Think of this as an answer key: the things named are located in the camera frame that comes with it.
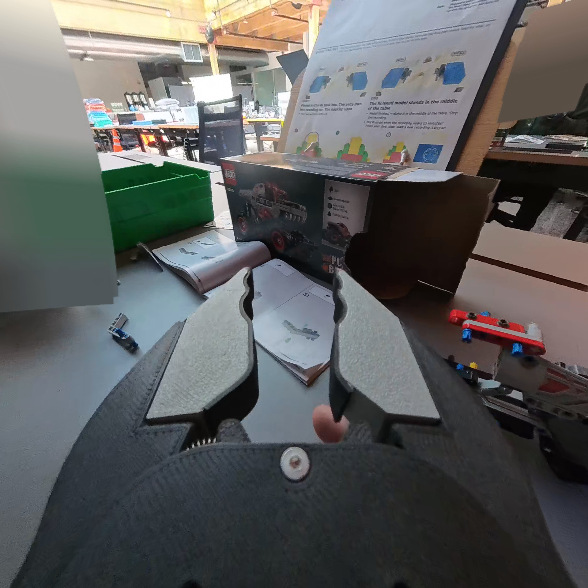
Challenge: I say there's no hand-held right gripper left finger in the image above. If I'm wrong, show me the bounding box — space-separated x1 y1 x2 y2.
146 268 259 425

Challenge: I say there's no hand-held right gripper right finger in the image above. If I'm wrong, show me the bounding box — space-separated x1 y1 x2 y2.
329 269 442 444

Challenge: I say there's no small grey blue lego piece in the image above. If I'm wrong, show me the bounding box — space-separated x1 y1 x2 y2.
107 313 139 352

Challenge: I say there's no lego instruction booklet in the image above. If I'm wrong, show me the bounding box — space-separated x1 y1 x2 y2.
152 230 337 386

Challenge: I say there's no partly built lego truck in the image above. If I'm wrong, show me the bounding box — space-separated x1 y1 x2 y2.
448 308 588 483

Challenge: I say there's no black lego set box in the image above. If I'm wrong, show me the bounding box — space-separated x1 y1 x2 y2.
220 153 500 300

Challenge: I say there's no person's right hand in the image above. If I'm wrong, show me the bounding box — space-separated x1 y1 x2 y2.
312 404 350 444

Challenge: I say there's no green plastic bin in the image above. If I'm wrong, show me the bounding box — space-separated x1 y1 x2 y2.
101 161 215 254

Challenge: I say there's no black office chair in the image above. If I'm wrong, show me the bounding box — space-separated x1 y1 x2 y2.
197 94 248 166

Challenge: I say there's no long wooden table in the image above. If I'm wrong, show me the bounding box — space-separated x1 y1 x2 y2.
91 120 199 159

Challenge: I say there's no wooden workbench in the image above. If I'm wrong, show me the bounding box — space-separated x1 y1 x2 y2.
478 133 588 242

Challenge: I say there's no stack of blue bins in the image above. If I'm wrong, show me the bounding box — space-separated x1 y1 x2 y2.
85 98 114 128

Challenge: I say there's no printed task instruction sheet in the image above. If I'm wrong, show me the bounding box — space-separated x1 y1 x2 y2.
284 0 529 172

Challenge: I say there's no silver air duct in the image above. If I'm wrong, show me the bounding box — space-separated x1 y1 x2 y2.
63 34 270 69

